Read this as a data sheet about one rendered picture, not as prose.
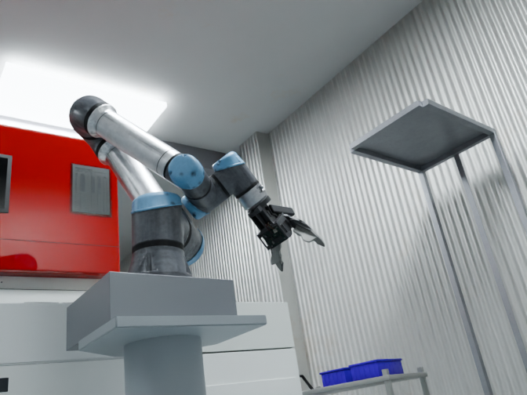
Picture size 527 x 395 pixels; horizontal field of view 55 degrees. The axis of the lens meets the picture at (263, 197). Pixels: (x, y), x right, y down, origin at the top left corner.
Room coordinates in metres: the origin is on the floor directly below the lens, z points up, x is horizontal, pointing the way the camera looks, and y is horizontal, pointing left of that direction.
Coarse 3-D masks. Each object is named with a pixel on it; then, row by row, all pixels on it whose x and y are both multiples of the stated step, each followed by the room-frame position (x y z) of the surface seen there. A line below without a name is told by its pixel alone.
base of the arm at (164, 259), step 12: (156, 240) 1.03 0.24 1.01; (168, 240) 1.04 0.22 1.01; (132, 252) 1.06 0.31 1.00; (144, 252) 1.03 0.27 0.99; (156, 252) 1.03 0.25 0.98; (168, 252) 1.03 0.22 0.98; (180, 252) 1.06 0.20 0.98; (132, 264) 1.04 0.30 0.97; (144, 264) 1.02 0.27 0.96; (156, 264) 1.02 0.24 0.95; (168, 264) 1.02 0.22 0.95; (180, 264) 1.05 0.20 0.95; (180, 276) 1.03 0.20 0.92; (192, 276) 1.08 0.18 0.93
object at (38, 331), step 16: (0, 304) 1.14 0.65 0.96; (16, 304) 1.17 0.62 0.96; (32, 304) 1.19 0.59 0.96; (48, 304) 1.21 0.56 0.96; (64, 304) 1.23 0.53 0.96; (0, 320) 1.15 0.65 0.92; (16, 320) 1.17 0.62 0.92; (32, 320) 1.19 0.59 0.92; (48, 320) 1.21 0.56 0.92; (64, 320) 1.23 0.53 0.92; (0, 336) 1.15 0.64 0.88; (16, 336) 1.17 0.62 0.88; (32, 336) 1.19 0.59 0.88; (48, 336) 1.21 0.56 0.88; (64, 336) 1.23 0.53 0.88; (0, 352) 1.15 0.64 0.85; (16, 352) 1.17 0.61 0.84; (32, 352) 1.19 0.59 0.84; (48, 352) 1.21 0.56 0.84; (64, 352) 1.23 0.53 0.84; (80, 352) 1.26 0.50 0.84
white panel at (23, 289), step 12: (0, 276) 1.69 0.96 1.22; (0, 288) 1.69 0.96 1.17; (12, 288) 1.71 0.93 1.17; (24, 288) 1.74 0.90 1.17; (36, 288) 1.76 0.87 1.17; (48, 288) 1.79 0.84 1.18; (60, 288) 1.82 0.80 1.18; (72, 288) 1.84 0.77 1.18; (84, 288) 1.87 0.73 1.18; (0, 300) 1.69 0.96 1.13; (12, 300) 1.72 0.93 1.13; (24, 300) 1.74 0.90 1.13; (36, 300) 1.77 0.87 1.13; (48, 300) 1.79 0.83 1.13; (60, 300) 1.82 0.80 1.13; (72, 300) 1.84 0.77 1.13
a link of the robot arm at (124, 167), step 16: (96, 144) 1.21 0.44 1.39; (112, 160) 1.21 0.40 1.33; (128, 160) 1.20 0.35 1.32; (128, 176) 1.20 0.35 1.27; (144, 176) 1.20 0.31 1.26; (128, 192) 1.22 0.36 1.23; (144, 192) 1.19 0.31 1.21; (192, 224) 1.18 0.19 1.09; (192, 240) 1.17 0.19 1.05; (192, 256) 1.22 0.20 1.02
